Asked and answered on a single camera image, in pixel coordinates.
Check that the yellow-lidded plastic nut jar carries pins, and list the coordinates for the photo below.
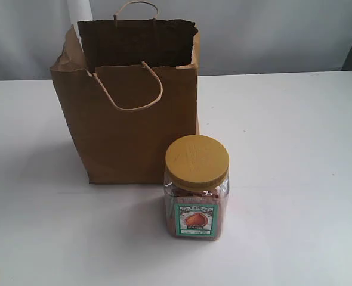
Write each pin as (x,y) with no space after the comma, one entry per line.
(196,187)

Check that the brown paper bag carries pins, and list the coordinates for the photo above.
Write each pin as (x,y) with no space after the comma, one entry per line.
(128,89)

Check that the white curtain backdrop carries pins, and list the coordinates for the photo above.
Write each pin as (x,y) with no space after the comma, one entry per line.
(236,37)

